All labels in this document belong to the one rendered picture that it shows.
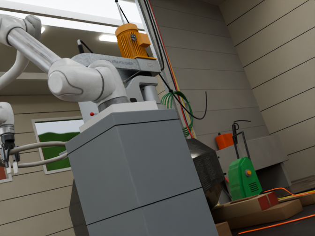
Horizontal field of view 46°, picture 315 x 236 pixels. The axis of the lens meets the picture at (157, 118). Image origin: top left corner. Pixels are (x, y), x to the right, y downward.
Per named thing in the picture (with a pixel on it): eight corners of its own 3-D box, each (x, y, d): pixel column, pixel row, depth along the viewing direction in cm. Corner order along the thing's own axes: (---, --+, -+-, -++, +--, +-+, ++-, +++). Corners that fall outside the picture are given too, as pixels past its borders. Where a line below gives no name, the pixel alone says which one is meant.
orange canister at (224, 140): (217, 155, 601) (210, 136, 608) (234, 151, 637) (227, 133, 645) (227, 151, 587) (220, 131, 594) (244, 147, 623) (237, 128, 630)
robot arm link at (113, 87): (134, 96, 184) (120, 56, 188) (109, 96, 169) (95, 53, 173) (112, 109, 193) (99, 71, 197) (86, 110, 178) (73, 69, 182)
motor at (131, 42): (137, 72, 379) (126, 37, 388) (159, 57, 360) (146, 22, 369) (117, 70, 357) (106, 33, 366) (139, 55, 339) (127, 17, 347)
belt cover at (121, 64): (145, 86, 377) (140, 71, 380) (162, 75, 362) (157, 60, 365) (67, 82, 303) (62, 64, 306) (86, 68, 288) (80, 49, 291)
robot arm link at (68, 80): (109, 77, 169) (72, 75, 151) (96, 108, 174) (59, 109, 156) (18, 11, 204) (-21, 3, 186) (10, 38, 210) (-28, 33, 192)
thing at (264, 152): (225, 209, 563) (206, 155, 581) (266, 191, 656) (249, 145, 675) (259, 200, 522) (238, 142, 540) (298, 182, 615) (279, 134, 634)
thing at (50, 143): (50, 166, 275) (49, 163, 276) (89, 145, 245) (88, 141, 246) (-17, 170, 238) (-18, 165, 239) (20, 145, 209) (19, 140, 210)
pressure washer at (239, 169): (257, 207, 434) (230, 137, 452) (276, 203, 403) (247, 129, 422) (233, 216, 418) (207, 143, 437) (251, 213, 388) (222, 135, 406)
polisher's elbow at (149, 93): (138, 111, 347) (131, 92, 351) (150, 111, 363) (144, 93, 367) (153, 103, 337) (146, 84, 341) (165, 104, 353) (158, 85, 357)
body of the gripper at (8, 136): (6, 133, 219) (8, 147, 217) (17, 134, 227) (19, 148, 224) (-3, 136, 222) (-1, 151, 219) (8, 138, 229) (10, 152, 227)
